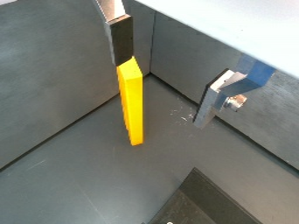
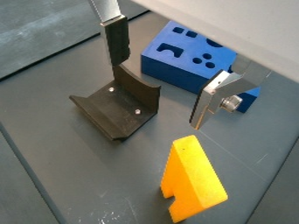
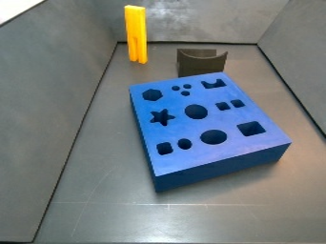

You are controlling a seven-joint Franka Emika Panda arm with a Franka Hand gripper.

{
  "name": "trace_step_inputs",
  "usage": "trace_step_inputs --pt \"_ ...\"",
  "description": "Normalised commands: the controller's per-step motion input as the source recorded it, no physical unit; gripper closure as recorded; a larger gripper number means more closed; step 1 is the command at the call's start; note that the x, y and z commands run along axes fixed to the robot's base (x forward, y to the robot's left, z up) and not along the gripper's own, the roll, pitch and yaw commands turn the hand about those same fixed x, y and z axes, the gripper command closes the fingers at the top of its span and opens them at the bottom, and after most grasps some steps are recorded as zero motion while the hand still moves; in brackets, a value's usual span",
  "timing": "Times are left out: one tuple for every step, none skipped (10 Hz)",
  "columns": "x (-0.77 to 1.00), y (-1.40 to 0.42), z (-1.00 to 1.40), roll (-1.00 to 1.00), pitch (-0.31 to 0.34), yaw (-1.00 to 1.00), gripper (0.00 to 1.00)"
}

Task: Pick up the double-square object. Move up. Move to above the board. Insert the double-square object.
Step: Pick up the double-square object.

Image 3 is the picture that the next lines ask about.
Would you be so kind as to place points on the black curved holder stand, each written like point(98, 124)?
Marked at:
point(200, 61)

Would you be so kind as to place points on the yellow double-square peg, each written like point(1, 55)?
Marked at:
point(137, 33)

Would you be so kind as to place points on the blue shape-sorting board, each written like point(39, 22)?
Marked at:
point(204, 129)

